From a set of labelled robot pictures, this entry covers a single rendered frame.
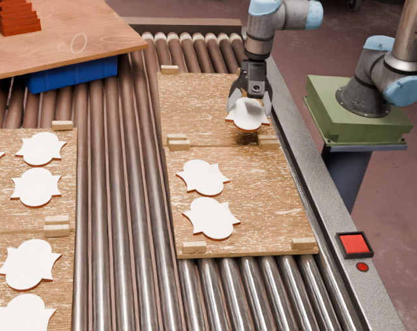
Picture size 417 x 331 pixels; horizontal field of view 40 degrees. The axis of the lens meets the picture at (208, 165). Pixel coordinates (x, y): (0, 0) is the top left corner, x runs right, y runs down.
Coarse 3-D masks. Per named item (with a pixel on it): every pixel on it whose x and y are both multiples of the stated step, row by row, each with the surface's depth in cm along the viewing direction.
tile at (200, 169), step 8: (192, 160) 161; (200, 160) 161; (184, 168) 158; (192, 168) 158; (200, 168) 158; (208, 168) 159; (216, 168) 159; (184, 176) 155; (192, 176) 155; (200, 176) 156; (208, 176) 156; (216, 176) 156; (224, 176) 157; (192, 184) 153; (200, 184) 153; (208, 184) 154; (216, 184) 154; (200, 192) 151; (208, 192) 151; (216, 192) 151
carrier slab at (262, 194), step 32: (224, 160) 164; (256, 160) 165; (192, 192) 152; (224, 192) 153; (256, 192) 154; (288, 192) 156; (256, 224) 145; (288, 224) 146; (192, 256) 136; (224, 256) 137
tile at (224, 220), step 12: (192, 204) 147; (204, 204) 147; (216, 204) 148; (192, 216) 144; (204, 216) 144; (216, 216) 144; (228, 216) 145; (204, 228) 141; (216, 228) 141; (228, 228) 142; (216, 240) 139
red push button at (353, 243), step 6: (360, 234) 147; (342, 240) 145; (348, 240) 145; (354, 240) 145; (360, 240) 145; (348, 246) 143; (354, 246) 143; (360, 246) 144; (366, 246) 144; (348, 252) 142; (354, 252) 142
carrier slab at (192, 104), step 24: (168, 96) 187; (192, 96) 188; (216, 96) 189; (168, 120) 176; (192, 120) 177; (216, 120) 179; (168, 144) 167; (192, 144) 168; (216, 144) 169; (240, 144) 170
